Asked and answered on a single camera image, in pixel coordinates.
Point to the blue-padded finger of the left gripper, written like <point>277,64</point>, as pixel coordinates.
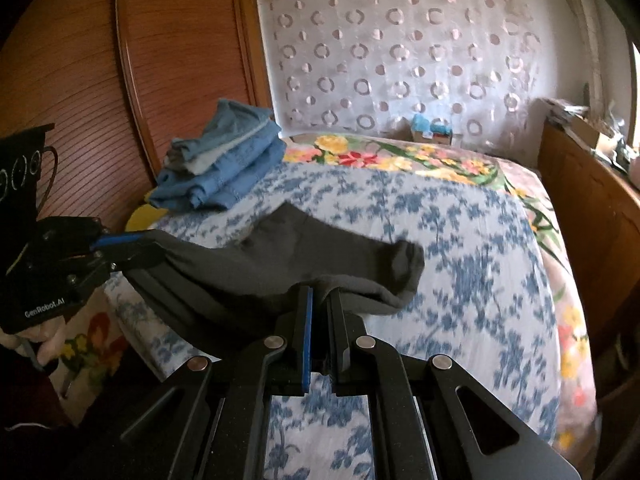
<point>137,241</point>
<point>112,262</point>

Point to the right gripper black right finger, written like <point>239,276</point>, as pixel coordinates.
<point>431,419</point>

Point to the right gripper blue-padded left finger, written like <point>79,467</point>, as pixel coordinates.
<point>210,421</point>

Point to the black pants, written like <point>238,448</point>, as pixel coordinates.
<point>210,296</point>

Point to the yellow object beside bed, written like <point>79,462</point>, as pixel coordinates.
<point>144,217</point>

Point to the blue floral bed sheet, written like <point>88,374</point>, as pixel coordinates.
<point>483,299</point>

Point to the folded blue jeans stack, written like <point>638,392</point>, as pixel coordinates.
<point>237,148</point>

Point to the colourful floral blanket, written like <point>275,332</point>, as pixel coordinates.
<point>577,426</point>

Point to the wooden side cabinet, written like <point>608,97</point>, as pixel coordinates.
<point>598,214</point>

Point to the blue tissue box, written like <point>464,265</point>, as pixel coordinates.
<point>436,131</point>

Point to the cardboard box on cabinet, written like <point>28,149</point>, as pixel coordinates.
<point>595,137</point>

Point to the pink bottle on cabinet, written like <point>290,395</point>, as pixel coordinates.
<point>633,172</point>

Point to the white circle-patterned curtain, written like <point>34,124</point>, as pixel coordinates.
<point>368,66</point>

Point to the window with brown frame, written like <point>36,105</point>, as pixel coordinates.
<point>634,120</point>

